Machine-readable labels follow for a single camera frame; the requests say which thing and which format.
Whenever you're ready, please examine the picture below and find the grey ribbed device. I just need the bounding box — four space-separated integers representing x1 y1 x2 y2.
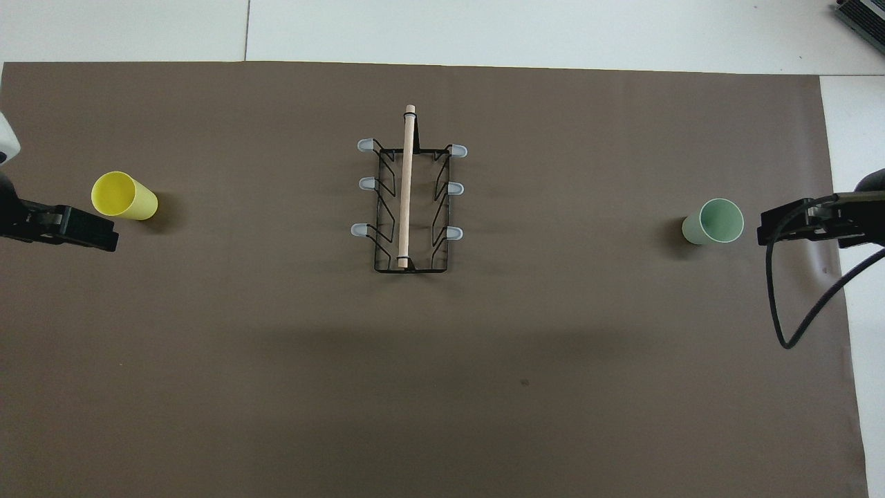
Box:
832 0 885 37

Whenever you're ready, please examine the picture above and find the brown table mat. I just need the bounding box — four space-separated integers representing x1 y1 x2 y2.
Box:
0 61 869 498

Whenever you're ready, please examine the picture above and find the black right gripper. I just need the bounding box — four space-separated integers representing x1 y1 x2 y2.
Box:
756 169 885 249

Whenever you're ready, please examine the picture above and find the yellow plastic cup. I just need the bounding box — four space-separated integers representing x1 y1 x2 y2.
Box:
91 171 159 221

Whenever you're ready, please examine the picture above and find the pale green plastic cup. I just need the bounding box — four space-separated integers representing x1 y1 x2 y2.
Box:
682 198 745 246

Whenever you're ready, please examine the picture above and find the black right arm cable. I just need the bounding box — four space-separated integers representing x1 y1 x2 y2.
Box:
766 194 885 350

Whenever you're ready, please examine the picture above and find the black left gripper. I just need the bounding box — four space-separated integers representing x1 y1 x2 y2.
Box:
0 171 120 252

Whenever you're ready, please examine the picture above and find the black wire cup rack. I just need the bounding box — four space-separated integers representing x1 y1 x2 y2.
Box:
351 104 469 275

